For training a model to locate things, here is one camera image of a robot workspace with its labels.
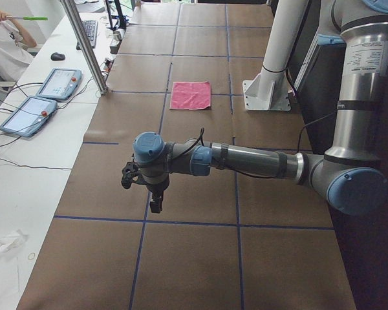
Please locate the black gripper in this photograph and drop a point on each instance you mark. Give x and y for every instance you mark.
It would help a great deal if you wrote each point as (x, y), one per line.
(156, 188)

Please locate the pink towel with white edge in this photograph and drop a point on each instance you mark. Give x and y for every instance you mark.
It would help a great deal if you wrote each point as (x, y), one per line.
(190, 96)

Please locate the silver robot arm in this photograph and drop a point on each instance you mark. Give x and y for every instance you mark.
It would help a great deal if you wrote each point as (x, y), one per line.
(347, 174)

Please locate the upper blue teach pendant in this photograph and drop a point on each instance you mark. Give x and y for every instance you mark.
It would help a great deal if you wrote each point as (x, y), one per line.
(60, 84)

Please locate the blue teach pendant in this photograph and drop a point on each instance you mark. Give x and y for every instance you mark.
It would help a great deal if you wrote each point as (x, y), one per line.
(29, 117)
(60, 84)

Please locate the lower blue teach pendant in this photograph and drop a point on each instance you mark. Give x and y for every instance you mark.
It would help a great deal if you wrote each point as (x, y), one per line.
(29, 117)

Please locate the crumpled white tissue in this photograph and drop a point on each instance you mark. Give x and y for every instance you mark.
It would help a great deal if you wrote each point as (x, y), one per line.
(14, 240)

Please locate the white pillar with base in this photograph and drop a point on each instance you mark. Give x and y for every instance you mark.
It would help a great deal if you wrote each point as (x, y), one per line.
(269, 89)

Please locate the small metal cup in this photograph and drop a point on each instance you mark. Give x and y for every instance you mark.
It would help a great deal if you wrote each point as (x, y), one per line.
(117, 36)

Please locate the black computer mouse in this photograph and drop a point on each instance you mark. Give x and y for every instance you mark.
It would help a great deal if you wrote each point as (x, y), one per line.
(57, 56)

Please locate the black keyboard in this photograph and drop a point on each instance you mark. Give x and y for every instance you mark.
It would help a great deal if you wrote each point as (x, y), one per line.
(91, 30)

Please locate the person in white shirt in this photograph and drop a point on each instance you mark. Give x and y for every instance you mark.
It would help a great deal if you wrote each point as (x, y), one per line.
(14, 59)

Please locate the green stick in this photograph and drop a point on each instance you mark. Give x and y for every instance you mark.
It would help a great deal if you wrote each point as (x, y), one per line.
(30, 18)

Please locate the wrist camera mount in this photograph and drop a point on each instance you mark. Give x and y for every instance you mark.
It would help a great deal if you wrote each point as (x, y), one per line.
(130, 175)

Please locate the aluminium frame post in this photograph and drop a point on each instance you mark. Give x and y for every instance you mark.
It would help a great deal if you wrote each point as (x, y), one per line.
(86, 48)

